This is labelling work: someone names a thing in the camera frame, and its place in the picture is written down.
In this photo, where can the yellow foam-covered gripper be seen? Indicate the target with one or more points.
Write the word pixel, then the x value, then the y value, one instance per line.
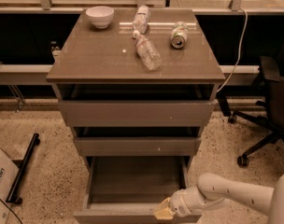
pixel 180 204

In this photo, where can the grey drawer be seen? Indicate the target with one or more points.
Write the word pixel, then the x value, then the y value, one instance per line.
pixel 89 113
pixel 137 141
pixel 125 190

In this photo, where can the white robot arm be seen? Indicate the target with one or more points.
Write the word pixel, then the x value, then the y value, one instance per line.
pixel 213 191

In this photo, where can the grey drawer cabinet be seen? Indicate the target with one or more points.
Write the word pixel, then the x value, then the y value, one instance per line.
pixel 103 65

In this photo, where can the black metal stand bar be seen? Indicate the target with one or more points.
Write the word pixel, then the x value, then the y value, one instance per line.
pixel 22 165

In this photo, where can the lower clear plastic bottle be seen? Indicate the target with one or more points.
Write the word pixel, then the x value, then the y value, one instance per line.
pixel 147 52

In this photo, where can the clear plastic bottle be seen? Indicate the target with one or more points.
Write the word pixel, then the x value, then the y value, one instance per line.
pixel 147 52
pixel 141 19

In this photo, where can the white cardboard box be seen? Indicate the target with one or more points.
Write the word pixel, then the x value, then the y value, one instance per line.
pixel 8 172

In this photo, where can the black office chair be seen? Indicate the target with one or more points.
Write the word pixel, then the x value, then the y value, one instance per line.
pixel 271 75

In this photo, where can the crushed drink can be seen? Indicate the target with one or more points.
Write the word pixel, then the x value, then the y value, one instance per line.
pixel 179 35

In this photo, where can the upper clear plastic bottle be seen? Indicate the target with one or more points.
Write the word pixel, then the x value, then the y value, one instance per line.
pixel 141 19

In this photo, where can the white bowl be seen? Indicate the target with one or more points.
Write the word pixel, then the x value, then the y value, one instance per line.
pixel 100 16

